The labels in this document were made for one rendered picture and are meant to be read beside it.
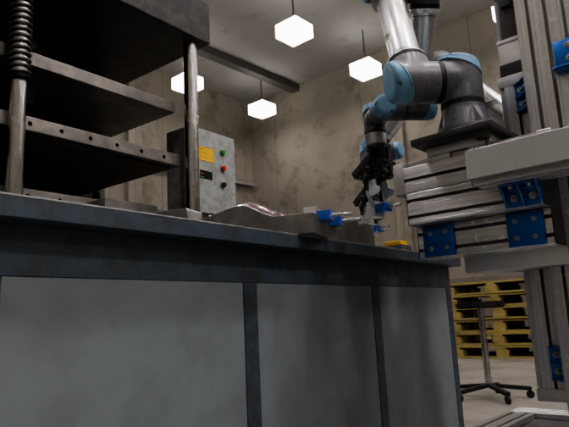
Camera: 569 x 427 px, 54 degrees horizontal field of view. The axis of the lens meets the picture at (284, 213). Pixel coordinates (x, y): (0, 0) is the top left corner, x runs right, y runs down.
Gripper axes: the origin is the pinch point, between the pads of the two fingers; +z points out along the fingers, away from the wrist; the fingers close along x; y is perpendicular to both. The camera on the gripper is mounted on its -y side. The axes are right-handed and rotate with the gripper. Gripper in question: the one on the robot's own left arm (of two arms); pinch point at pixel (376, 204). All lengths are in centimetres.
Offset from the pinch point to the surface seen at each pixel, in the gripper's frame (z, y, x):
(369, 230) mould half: 8.1, -5.1, 1.4
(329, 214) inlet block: 10.1, 16.4, -38.8
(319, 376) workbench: 54, 5, -35
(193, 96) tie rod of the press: -60, -74, -27
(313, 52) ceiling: -494, -626, 580
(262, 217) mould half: 10, 4, -53
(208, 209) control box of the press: -14, -92, -10
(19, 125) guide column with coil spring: -28, -61, -100
